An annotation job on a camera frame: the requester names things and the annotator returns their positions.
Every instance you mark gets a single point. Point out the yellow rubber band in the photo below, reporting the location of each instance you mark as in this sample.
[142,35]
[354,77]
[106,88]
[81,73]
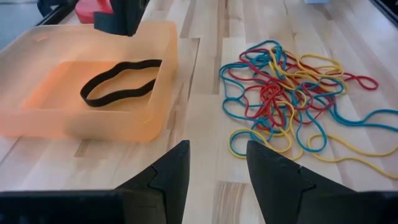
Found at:
[229,144]
[320,57]
[334,160]

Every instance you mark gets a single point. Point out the pink desk lamp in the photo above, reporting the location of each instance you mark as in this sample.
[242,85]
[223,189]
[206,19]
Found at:
[85,12]

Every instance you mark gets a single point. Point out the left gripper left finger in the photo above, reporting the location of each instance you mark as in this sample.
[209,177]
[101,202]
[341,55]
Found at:
[168,186]

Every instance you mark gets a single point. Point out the orange translucent plastic bin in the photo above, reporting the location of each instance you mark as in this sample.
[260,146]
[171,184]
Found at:
[149,124]

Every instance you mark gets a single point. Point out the wide black rubber band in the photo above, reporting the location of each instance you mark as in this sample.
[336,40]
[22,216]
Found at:
[85,98]

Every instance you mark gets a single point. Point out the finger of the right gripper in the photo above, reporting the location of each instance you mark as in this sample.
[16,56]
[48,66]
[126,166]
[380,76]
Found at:
[127,18]

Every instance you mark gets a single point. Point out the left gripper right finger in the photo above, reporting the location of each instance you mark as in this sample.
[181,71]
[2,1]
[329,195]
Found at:
[280,193]

